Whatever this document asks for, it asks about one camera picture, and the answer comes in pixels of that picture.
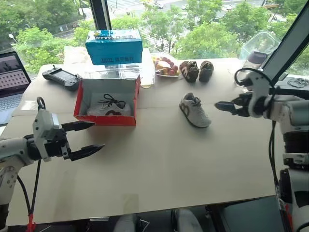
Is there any clear acrylic case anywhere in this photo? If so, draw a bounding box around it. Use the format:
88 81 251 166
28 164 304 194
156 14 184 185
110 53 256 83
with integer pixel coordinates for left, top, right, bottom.
84 62 155 89

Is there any plate of toy fruit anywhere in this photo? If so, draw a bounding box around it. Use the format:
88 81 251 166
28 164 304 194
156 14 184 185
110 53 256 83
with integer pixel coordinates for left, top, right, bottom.
151 55 182 78

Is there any thin coiled wire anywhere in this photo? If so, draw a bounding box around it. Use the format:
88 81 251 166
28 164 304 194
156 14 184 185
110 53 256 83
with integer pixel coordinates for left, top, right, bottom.
287 77 309 88

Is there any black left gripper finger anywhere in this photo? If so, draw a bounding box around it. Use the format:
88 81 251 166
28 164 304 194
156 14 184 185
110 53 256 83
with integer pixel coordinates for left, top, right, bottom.
69 144 106 162
61 121 96 133

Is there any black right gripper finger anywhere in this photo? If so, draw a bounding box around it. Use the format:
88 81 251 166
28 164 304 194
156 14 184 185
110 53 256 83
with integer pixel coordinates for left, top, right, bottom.
214 101 239 115
230 94 252 105

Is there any grey laptop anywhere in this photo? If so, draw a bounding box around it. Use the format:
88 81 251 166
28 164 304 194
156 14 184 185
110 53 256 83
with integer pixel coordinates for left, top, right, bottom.
0 51 32 126

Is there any blue cardboard box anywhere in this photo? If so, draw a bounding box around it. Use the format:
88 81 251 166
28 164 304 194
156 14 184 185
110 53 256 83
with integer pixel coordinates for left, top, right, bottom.
84 29 145 66

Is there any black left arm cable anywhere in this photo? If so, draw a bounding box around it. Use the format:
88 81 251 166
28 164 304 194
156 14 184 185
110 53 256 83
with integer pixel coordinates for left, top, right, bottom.
16 96 46 232

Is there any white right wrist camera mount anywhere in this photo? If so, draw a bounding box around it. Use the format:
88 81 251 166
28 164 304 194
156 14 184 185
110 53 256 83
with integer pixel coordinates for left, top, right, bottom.
241 70 276 119

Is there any black window pillar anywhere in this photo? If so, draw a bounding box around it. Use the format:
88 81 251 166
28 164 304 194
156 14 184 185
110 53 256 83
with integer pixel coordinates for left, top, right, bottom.
89 0 112 31

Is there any plain brown shoe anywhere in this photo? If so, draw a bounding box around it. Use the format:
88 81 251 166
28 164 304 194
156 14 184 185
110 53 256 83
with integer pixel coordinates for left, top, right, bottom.
198 60 215 83

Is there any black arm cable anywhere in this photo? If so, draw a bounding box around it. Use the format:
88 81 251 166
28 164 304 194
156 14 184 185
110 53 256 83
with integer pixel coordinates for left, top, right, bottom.
234 68 283 194
16 96 46 232

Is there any white shoe with brown laces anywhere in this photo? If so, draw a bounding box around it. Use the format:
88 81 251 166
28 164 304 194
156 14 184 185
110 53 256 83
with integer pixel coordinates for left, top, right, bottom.
179 92 212 129

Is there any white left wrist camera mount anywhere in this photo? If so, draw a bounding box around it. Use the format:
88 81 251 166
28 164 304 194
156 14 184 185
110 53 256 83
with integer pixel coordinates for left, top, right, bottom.
32 108 61 162

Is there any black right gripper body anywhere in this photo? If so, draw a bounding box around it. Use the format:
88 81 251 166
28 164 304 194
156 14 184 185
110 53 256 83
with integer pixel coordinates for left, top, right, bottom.
230 92 254 118

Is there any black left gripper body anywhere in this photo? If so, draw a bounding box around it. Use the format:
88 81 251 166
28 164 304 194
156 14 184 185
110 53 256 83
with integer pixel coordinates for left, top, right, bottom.
43 127 73 161

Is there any red open shoebox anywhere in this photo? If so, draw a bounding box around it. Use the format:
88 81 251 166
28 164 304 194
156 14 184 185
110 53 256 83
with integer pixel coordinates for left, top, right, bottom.
73 74 142 127

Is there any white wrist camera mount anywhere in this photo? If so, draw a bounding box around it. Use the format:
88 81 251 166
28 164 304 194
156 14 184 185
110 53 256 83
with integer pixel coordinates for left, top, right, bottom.
241 70 276 119
32 108 61 162

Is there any white shoe with black laces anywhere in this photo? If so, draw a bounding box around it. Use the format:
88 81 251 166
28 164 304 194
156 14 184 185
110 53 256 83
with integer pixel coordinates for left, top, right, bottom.
86 93 133 117

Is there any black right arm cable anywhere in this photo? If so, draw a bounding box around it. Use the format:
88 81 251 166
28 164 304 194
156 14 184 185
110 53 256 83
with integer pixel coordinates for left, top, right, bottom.
234 68 283 194

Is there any brown shoe with white logo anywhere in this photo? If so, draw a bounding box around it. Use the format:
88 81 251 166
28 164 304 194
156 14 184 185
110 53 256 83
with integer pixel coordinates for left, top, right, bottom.
179 60 200 84

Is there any black handheld controller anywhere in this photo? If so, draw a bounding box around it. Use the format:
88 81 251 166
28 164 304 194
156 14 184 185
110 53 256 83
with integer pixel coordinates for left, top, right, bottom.
42 64 83 92

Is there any clear plastic container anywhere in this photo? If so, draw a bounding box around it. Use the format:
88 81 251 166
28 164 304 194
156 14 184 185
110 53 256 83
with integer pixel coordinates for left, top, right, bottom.
238 30 281 71

